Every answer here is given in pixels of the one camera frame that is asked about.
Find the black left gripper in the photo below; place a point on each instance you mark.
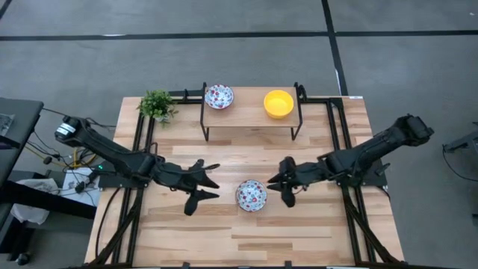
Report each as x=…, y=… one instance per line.
x=175, y=177

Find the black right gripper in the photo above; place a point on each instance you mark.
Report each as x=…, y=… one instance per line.
x=310, y=173

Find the red bowl with floral inside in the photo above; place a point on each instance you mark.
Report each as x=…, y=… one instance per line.
x=219, y=96
x=251, y=195

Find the yellow mini bowl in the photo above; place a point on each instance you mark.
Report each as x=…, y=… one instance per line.
x=278, y=104

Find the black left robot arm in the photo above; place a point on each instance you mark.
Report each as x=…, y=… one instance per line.
x=112, y=157

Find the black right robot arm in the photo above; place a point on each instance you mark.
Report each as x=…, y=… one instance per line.
x=373, y=147

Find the wooden shelf with black legs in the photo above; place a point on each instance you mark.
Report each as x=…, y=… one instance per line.
x=246, y=112

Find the green plant in white pot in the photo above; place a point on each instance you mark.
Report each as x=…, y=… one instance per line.
x=157, y=104

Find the white paper sheet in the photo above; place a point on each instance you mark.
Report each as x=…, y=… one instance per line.
x=71, y=187

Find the black desk beam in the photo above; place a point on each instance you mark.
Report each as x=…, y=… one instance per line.
x=48, y=201

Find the white bag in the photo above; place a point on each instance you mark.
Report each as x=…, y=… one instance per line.
x=30, y=214

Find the black caster wheel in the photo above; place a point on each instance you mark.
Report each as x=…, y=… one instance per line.
x=23, y=259

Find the black desk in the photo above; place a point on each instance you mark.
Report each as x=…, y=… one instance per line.
x=18, y=119

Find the grey flat device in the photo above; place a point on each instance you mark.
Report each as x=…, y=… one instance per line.
x=5, y=125

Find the black metal table frame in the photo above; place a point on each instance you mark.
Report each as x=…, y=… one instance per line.
x=321, y=100

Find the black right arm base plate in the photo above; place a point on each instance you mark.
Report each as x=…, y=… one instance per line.
x=373, y=175

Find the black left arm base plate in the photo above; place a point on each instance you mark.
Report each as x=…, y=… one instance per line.
x=112, y=183

